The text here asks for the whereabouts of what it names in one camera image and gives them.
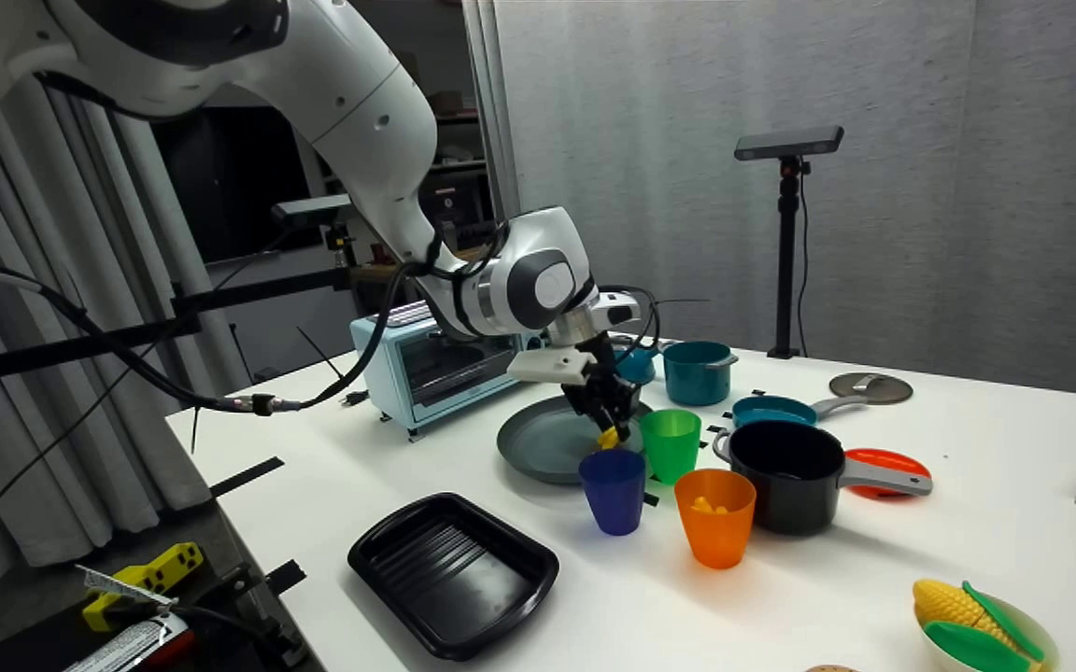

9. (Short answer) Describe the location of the black metal rail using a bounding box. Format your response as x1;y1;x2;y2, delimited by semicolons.
0;264;359;392

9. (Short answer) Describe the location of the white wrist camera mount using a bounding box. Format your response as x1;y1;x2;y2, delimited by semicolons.
505;344;597;388

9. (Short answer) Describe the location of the grey pleated curtain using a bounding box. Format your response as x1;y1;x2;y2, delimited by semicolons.
0;70;258;580

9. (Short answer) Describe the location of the light blue toaster oven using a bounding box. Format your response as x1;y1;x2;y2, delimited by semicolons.
349;294;546;439

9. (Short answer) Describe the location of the teal kettle with grey handle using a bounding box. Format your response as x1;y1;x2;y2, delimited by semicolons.
613;336;666;388

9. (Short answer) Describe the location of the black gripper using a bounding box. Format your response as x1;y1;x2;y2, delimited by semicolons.
556;324;647;447

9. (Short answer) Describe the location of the teal frying pan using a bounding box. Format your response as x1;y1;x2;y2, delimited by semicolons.
730;392;867;434

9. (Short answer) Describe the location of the red and silver tool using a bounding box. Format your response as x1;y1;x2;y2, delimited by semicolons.
59;611;194;672

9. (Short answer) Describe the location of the yellow-handled tool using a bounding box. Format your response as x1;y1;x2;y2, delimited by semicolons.
80;538;211;635

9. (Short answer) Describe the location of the black ridged tray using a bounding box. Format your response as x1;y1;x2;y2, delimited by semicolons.
343;490;563;663

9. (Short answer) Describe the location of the teal toy pot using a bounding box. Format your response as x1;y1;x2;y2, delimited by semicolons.
659;339;740;412

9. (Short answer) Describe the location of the dark grey round plate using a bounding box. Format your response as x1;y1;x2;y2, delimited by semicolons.
492;392;650;490

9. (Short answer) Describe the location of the black pot with grey handle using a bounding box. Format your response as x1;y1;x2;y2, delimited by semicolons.
711;420;938;543

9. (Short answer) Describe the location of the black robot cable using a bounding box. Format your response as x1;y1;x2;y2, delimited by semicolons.
0;254;406;421

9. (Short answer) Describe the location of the blue plastic cup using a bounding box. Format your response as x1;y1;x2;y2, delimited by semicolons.
576;447;650;543

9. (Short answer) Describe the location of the grey pot lid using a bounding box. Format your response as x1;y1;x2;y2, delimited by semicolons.
827;371;916;407

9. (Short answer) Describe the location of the pale fabric curtain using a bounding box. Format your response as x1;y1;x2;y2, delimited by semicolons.
492;0;1076;402

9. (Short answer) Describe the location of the orange plastic cup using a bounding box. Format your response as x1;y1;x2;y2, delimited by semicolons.
674;467;761;575

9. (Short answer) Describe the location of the small pale bowl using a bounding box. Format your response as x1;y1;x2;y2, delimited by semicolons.
907;575;1060;672

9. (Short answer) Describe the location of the toy corn with green husk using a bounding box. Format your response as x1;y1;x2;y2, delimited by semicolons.
912;580;1054;672

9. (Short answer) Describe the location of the black tape strip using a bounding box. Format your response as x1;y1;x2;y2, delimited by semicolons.
206;452;289;504

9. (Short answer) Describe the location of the small red-orange plate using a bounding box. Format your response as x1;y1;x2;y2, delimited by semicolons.
841;446;938;504

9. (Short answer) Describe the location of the green plastic cup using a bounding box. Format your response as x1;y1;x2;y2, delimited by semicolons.
640;407;705;490

